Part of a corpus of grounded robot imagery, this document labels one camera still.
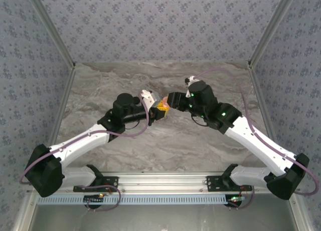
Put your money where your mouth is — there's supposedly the grey metal sheet panel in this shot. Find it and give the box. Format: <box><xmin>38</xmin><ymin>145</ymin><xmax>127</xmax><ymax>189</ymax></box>
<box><xmin>30</xmin><ymin>203</ymin><xmax>299</xmax><ymax>231</ymax></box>

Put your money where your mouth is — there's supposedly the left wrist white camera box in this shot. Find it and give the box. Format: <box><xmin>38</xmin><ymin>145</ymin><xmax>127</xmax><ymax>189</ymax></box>
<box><xmin>139</xmin><ymin>90</ymin><xmax>163</xmax><ymax>109</ymax></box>

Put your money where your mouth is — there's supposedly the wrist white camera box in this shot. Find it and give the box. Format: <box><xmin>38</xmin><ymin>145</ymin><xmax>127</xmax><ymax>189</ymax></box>
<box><xmin>139</xmin><ymin>90</ymin><xmax>163</xmax><ymax>109</ymax></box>
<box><xmin>184</xmin><ymin>75</ymin><xmax>199</xmax><ymax>99</ymax></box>

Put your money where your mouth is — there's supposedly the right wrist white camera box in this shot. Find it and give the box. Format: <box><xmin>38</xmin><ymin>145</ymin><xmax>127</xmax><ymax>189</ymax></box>
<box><xmin>184</xmin><ymin>75</ymin><xmax>199</xmax><ymax>99</ymax></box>

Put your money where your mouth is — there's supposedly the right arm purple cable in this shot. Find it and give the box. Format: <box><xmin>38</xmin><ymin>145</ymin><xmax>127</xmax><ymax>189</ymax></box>
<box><xmin>193</xmin><ymin>68</ymin><xmax>319</xmax><ymax>211</ymax></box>

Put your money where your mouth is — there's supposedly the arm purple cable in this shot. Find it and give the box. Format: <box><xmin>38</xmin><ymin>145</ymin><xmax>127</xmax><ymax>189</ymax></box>
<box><xmin>19</xmin><ymin>97</ymin><xmax>121</xmax><ymax>212</ymax></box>
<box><xmin>193</xmin><ymin>68</ymin><xmax>319</xmax><ymax>211</ymax></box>

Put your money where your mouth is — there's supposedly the aluminium table side rail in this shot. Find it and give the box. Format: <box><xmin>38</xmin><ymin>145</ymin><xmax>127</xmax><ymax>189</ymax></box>
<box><xmin>248</xmin><ymin>64</ymin><xmax>276</xmax><ymax>146</ymax></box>
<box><xmin>47</xmin><ymin>64</ymin><xmax>77</xmax><ymax>146</ymax></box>

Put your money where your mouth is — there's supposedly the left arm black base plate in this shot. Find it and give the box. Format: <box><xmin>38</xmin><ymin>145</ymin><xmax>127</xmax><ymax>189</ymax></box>
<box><xmin>73</xmin><ymin>176</ymin><xmax>119</xmax><ymax>193</ymax></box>

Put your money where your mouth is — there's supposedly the wide aluminium mounting rail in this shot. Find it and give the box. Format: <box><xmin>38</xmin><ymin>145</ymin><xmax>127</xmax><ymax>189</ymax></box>
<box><xmin>28</xmin><ymin>172</ymin><xmax>269</xmax><ymax>194</ymax></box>

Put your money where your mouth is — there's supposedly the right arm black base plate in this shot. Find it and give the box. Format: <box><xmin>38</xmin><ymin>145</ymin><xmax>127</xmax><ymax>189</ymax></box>
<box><xmin>206</xmin><ymin>175</ymin><xmax>253</xmax><ymax>192</ymax></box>

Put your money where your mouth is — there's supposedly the white slotted cable duct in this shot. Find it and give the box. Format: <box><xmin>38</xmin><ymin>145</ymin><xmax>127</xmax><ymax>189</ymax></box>
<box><xmin>37</xmin><ymin>194</ymin><xmax>230</xmax><ymax>205</ymax></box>

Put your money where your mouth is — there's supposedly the aluminium frame post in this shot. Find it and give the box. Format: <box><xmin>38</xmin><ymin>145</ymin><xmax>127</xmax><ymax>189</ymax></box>
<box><xmin>24</xmin><ymin>0</ymin><xmax>76</xmax><ymax>68</ymax></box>
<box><xmin>248</xmin><ymin>0</ymin><xmax>300</xmax><ymax>68</ymax></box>

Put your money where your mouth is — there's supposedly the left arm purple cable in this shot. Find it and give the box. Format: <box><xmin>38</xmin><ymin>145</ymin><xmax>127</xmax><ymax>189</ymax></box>
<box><xmin>19</xmin><ymin>97</ymin><xmax>121</xmax><ymax>212</ymax></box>

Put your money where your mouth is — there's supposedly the aluminium lower side rail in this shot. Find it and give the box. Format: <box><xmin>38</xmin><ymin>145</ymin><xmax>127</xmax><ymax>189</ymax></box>
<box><xmin>288</xmin><ymin>198</ymin><xmax>313</xmax><ymax>231</ymax></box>
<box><xmin>12</xmin><ymin>194</ymin><xmax>38</xmax><ymax>231</ymax></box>

